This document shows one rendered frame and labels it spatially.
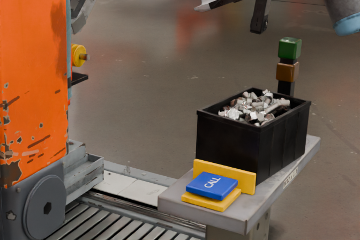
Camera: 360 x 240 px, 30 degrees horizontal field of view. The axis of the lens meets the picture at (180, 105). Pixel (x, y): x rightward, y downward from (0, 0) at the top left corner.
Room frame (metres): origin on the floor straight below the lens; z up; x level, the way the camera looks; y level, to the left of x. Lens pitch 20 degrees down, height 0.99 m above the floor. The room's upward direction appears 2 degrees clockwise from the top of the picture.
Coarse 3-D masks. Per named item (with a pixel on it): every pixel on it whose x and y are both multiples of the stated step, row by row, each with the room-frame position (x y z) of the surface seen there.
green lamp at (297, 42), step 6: (282, 42) 1.37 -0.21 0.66; (288, 42) 1.37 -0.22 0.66; (294, 42) 1.36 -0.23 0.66; (300, 42) 1.38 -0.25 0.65; (282, 48) 1.37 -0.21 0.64; (288, 48) 1.36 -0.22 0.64; (294, 48) 1.36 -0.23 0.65; (300, 48) 1.38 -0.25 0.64; (282, 54) 1.37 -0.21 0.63; (288, 54) 1.36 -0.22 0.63; (294, 54) 1.36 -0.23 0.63; (300, 54) 1.39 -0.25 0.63
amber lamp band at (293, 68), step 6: (282, 66) 1.37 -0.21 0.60; (288, 66) 1.36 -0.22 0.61; (294, 66) 1.36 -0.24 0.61; (276, 72) 1.37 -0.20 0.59; (282, 72) 1.37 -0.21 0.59; (288, 72) 1.36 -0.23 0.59; (294, 72) 1.36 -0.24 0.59; (276, 78) 1.37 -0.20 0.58; (282, 78) 1.37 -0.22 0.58; (288, 78) 1.36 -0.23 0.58; (294, 78) 1.36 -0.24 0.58
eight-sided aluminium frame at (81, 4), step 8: (72, 0) 1.74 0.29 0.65; (80, 0) 1.73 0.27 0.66; (88, 0) 1.74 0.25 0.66; (72, 8) 1.74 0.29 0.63; (80, 8) 1.71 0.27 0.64; (88, 8) 1.74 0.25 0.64; (72, 16) 1.70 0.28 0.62; (80, 16) 1.70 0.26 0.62; (72, 24) 1.67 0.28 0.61; (80, 24) 1.70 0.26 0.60; (72, 32) 1.67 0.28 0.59
